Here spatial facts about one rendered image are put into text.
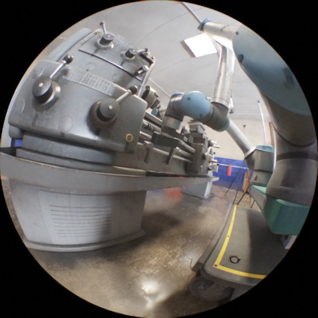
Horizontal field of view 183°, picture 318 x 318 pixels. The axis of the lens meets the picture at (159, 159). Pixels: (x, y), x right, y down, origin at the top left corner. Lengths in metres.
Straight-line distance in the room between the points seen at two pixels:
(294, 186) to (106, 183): 0.49
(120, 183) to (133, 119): 0.24
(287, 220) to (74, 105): 0.55
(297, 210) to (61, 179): 0.54
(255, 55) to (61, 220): 0.66
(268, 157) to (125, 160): 0.86
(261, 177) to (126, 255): 0.88
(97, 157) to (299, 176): 0.67
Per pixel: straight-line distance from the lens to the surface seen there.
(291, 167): 0.27
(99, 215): 0.52
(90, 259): 0.63
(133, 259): 0.63
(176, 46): 3.10
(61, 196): 0.47
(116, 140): 0.35
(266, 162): 0.72
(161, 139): 0.44
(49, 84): 0.32
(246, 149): 0.89
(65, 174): 0.33
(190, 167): 1.01
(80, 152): 0.49
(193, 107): 0.32
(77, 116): 0.33
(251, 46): 0.17
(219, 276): 0.29
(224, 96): 0.46
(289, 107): 0.16
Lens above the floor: 0.53
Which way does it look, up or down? 2 degrees up
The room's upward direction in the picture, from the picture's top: 11 degrees clockwise
